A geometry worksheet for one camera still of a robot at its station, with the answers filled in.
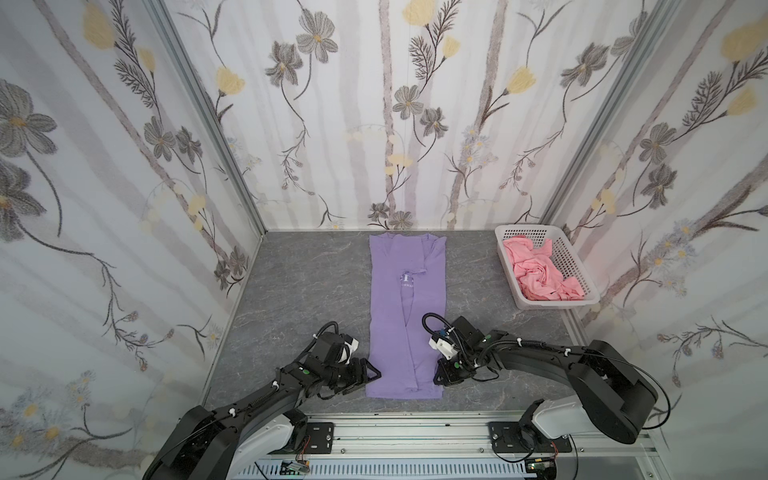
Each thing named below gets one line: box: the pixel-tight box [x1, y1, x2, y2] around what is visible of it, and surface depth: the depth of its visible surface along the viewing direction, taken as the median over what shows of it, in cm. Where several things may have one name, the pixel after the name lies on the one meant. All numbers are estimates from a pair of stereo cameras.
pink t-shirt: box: [503, 235, 585, 301], surface depth 100 cm
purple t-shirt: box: [366, 233, 447, 400], surface depth 100 cm
